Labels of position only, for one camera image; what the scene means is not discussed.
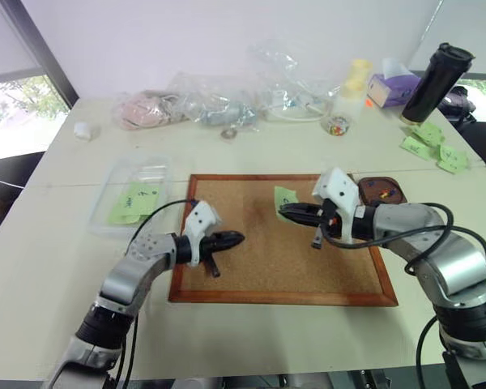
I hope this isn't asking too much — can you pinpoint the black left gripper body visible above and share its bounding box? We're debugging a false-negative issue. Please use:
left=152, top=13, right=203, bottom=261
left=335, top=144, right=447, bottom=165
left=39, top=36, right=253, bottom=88
left=200, top=233, right=225, bottom=280

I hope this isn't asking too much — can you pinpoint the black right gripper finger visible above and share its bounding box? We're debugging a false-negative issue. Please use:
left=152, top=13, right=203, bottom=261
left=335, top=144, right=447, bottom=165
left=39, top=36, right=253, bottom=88
left=279, top=203, right=321, bottom=216
left=279, top=212, right=321, bottom=227

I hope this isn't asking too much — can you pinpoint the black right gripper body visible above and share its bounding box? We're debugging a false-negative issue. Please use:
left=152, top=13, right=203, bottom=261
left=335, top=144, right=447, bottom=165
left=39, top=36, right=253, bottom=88
left=310, top=199, right=342, bottom=250

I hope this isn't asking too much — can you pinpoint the brown oval tray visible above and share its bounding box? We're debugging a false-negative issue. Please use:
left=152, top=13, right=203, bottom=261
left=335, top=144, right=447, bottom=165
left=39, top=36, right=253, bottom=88
left=356, top=176, right=408, bottom=206

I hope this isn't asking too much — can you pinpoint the green sticky note with writing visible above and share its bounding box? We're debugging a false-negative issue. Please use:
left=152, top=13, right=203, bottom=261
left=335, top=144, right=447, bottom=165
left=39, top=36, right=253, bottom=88
left=120, top=180, right=164, bottom=216
left=411, top=122, right=447, bottom=148
left=106, top=201, right=142, bottom=225
left=399, top=136, right=435, bottom=160
left=436, top=143, right=470, bottom=175

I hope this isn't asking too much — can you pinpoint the clear jar of coloured pushpins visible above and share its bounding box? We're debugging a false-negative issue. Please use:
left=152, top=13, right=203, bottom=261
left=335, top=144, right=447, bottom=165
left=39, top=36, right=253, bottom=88
left=322, top=113, right=354, bottom=138

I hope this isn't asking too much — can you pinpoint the clear plastic box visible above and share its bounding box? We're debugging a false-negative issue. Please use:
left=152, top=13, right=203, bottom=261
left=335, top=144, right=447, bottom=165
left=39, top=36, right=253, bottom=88
left=86, top=155, right=175, bottom=238

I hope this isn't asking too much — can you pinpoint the purple tissue box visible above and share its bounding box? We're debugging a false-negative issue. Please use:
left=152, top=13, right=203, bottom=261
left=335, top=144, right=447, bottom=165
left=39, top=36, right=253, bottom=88
left=365, top=56, right=424, bottom=109

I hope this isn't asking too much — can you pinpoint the wood framed cork board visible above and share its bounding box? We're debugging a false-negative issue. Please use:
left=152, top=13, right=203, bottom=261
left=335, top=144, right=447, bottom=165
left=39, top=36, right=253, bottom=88
left=168, top=173, right=399, bottom=308

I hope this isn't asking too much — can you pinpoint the white bottle with yellow lid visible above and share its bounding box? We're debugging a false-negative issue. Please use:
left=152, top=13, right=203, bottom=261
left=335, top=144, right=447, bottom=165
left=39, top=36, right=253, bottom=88
left=335, top=77, right=368, bottom=119
left=349, top=58, right=375, bottom=83

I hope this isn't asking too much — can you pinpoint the clear bag with grey contents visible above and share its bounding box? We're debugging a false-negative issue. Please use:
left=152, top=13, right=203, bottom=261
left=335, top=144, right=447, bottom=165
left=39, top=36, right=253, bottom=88
left=165, top=71, right=265, bottom=131

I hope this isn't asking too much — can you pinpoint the crumpled clear plastic bag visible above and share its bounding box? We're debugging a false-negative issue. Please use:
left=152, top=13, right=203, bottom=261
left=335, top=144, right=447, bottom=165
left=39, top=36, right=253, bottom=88
left=245, top=39, right=342, bottom=122

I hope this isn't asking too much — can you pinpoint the plastic bag with pink contents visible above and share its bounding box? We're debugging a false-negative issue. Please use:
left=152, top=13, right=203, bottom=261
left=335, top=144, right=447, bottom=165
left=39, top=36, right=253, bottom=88
left=112, top=89, right=188, bottom=131

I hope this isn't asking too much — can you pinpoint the black travel tumbler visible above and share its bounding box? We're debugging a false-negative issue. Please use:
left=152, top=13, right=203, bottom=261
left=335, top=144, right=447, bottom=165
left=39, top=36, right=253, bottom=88
left=400, top=41, right=476, bottom=125

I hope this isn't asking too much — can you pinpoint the small white cube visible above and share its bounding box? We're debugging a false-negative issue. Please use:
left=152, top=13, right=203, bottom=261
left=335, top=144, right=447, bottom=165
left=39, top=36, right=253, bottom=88
left=73, top=121, right=93, bottom=142

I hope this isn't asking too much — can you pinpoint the black bag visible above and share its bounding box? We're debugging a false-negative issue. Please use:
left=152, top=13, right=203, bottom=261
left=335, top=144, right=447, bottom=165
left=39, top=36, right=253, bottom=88
left=436, top=84, right=478, bottom=127

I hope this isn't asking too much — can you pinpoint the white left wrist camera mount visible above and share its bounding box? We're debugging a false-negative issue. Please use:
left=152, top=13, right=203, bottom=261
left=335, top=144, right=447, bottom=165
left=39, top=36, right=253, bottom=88
left=185, top=199, right=223, bottom=268

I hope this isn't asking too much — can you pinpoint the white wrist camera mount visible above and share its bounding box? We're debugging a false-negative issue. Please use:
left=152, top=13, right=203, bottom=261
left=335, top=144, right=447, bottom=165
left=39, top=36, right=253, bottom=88
left=311, top=166, right=366, bottom=245
left=185, top=199, right=223, bottom=268

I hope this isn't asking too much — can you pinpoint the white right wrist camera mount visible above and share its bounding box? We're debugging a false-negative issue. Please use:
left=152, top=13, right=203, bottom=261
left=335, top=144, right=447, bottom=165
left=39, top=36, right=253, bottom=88
left=311, top=166, right=366, bottom=245

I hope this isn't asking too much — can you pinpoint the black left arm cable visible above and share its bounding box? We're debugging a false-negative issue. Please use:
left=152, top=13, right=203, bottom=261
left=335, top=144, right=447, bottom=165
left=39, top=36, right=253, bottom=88
left=113, top=197, right=200, bottom=389

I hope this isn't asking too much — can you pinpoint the white cord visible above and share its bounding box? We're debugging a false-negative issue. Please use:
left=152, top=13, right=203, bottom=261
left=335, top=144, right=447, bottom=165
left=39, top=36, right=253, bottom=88
left=266, top=100, right=330, bottom=123

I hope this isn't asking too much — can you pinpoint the dark window frame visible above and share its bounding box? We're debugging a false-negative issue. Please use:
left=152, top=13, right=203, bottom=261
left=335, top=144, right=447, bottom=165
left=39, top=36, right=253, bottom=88
left=0, top=0, right=81, bottom=111

